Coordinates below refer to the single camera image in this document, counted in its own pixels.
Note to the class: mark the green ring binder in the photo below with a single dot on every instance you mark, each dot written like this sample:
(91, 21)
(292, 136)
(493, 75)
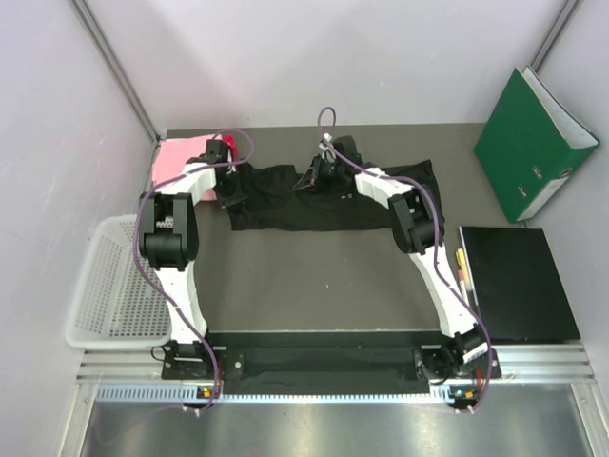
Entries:
(530, 146)

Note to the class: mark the black notebook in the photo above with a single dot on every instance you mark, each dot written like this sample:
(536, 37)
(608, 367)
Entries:
(517, 287)

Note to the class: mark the black printed t shirt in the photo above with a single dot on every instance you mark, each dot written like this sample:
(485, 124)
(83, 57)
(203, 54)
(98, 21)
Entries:
(271, 203)

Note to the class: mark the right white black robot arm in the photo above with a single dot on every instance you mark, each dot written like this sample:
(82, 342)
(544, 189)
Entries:
(416, 223)

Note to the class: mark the white plastic basket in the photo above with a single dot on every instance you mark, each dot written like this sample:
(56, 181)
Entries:
(114, 307)

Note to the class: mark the yellow marker pen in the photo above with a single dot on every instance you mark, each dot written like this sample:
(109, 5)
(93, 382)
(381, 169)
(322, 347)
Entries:
(461, 260)

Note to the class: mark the folded pink t shirt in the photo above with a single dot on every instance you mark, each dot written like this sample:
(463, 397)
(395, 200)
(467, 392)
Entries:
(171, 161)

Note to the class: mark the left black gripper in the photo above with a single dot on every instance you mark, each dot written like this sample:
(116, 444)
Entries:
(236, 196)

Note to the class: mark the perforated grey cable duct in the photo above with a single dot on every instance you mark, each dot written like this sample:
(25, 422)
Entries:
(199, 395)

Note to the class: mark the pink white marker pen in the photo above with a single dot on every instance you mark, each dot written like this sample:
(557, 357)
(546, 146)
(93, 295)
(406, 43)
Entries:
(464, 283)

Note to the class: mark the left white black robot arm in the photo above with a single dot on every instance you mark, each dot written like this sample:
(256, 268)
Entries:
(166, 244)

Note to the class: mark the folded red t shirt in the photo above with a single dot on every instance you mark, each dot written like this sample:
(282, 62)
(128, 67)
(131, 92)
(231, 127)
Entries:
(229, 139)

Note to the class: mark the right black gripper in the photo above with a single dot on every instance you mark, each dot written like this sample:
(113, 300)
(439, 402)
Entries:
(313, 173)

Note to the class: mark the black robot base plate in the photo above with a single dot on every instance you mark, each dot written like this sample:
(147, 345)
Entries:
(324, 363)

